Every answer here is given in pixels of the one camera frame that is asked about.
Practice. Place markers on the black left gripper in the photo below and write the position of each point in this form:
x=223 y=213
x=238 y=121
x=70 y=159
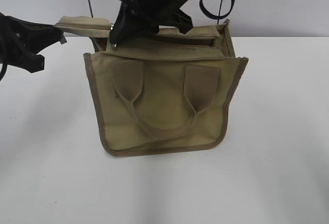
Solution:
x=20 y=44

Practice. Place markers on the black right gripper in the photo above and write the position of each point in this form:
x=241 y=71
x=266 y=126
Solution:
x=130 y=23

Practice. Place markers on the yellow canvas tote bag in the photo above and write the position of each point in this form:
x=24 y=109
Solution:
x=168 y=93

